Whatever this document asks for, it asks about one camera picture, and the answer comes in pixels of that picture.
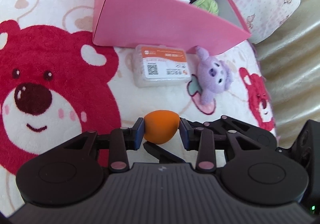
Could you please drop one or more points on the pink cardboard box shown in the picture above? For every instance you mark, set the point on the pink cardboard box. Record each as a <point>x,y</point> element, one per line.
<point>129,23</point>

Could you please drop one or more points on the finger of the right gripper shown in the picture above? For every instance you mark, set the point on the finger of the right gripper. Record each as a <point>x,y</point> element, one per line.
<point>221,126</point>
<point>161,154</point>

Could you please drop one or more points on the bear pattern bed blanket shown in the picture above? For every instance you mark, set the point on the bear pattern bed blanket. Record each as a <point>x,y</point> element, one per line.
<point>56,84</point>

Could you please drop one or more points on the purple plush toy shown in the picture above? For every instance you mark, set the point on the purple plush toy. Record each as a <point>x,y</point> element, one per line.
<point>214,76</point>

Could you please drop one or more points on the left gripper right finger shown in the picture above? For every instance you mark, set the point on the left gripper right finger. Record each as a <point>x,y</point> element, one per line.
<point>199,139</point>

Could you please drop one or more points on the clear box orange label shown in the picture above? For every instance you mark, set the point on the clear box orange label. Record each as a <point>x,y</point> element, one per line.
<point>158,65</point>

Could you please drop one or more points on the orange makeup sponge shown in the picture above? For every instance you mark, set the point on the orange makeup sponge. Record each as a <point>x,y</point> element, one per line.
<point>161,126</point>

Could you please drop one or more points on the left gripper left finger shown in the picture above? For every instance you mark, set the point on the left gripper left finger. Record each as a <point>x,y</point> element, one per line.
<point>121,140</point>

